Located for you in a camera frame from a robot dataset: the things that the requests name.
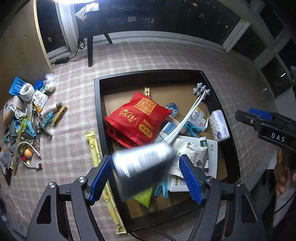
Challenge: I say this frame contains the grey ball massager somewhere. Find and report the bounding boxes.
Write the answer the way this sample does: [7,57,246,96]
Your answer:
[162,87,211,145]

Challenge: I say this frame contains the white bottle blue cap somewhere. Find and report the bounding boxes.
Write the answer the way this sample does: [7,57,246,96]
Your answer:
[155,122,178,145]

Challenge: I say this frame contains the yellow long wrapper stick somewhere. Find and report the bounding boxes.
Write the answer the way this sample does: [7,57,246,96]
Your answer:
[84,131,127,235]

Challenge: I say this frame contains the crumpled white tissue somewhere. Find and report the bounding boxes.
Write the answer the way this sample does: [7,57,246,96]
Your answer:
[45,73,57,92]

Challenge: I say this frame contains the red fabric bag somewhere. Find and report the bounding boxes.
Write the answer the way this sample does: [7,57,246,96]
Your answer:
[105,92,172,148]

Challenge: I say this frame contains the pink tube black cap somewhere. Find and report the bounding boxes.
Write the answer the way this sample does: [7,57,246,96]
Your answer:
[41,101,63,117]

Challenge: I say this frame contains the blue foil pouch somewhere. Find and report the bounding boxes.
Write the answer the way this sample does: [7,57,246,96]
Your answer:
[9,77,26,96]

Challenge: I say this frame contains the white torn mailer pouch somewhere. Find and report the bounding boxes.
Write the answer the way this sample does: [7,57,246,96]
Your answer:
[169,138,208,178]

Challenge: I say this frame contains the small blue liquid bottle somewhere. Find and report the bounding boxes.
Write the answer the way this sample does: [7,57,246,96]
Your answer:
[165,102,179,118]

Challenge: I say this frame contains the person right hand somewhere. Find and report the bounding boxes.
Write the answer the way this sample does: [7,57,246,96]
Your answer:
[274,149,295,196]

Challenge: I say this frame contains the yellow shuttlecock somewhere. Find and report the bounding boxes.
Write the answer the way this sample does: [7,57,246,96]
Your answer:
[134,187,153,208]

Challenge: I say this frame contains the white usb cable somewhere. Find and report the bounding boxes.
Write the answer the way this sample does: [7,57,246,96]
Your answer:
[16,141,44,170]

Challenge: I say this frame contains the black storage tray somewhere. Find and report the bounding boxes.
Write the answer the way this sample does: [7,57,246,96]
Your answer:
[94,69,241,230]

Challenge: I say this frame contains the wooden clothespin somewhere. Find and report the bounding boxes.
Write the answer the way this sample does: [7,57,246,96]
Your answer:
[52,104,68,126]

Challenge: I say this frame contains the dotted tissue pack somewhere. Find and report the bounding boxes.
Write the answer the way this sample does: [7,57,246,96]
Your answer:
[209,109,230,142]

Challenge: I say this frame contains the snack packet white yellow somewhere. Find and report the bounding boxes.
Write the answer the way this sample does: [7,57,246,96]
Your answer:
[188,107,209,132]

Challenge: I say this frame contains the orange white box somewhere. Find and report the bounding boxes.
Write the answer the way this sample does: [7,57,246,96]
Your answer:
[3,96,23,125]

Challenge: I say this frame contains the large teal clothespin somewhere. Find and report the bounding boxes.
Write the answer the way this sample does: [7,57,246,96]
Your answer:
[42,111,55,128]

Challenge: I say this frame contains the black power strip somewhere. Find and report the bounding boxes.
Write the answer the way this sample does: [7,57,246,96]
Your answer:
[54,57,70,65]

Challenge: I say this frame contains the orange red toy figure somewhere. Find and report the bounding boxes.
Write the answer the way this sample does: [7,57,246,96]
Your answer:
[21,149,33,162]

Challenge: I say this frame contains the white round tape dispenser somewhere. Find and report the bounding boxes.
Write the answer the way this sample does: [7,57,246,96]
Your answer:
[20,83,35,102]

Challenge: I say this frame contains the light blue clothespin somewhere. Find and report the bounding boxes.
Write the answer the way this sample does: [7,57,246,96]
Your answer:
[154,177,169,198]

